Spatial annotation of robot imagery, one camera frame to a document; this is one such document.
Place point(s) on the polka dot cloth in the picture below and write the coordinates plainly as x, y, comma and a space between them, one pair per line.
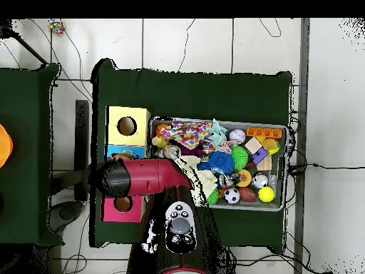
188, 134

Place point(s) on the green cloth side table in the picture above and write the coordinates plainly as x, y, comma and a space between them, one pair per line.
28, 142

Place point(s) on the orange toy building block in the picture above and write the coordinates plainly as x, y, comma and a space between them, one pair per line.
264, 132

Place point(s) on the smooth yellow ball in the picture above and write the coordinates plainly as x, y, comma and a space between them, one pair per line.
266, 194

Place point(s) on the clear plastic bottle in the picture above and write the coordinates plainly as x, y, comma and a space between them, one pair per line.
126, 154

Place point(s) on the wooden box with three holes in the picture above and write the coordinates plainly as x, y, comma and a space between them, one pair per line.
140, 134

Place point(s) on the white knitted cloth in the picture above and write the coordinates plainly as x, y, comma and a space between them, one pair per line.
205, 180

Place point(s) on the plain wooden cube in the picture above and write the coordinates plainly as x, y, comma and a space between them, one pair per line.
254, 145

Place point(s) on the blue spiky ball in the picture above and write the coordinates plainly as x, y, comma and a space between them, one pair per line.
221, 162

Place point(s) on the small soccer ball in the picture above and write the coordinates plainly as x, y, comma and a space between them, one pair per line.
231, 196

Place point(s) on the small colourful floor toy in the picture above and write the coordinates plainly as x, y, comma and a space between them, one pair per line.
56, 26

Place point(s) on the small white baseball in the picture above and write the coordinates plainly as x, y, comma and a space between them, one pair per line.
237, 136

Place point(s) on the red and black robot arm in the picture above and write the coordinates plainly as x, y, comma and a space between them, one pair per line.
148, 177

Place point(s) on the orange round object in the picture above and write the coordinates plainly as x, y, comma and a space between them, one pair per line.
4, 145

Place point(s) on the green spiky ball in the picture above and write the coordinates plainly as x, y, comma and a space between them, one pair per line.
239, 158

